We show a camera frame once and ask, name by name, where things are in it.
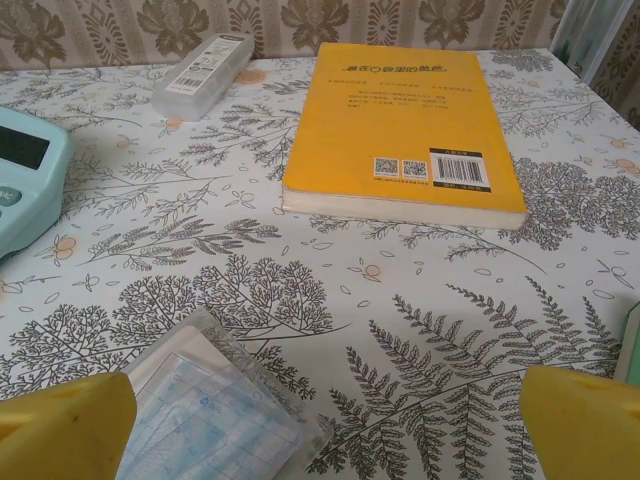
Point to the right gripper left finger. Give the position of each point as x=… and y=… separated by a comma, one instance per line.
x=60, y=430

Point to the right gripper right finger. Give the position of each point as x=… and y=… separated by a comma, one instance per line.
x=585, y=430

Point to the green notebook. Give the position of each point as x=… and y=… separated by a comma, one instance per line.
x=631, y=345

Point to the ruler set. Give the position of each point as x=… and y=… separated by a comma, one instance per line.
x=210, y=400

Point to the mint green calculator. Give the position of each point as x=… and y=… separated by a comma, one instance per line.
x=30, y=190

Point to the yellow paperback book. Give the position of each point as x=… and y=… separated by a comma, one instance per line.
x=400, y=125

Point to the clear plastic lead case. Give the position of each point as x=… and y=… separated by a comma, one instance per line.
x=200, y=75

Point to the aluminium frame corner post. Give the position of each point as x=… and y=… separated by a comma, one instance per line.
x=590, y=40

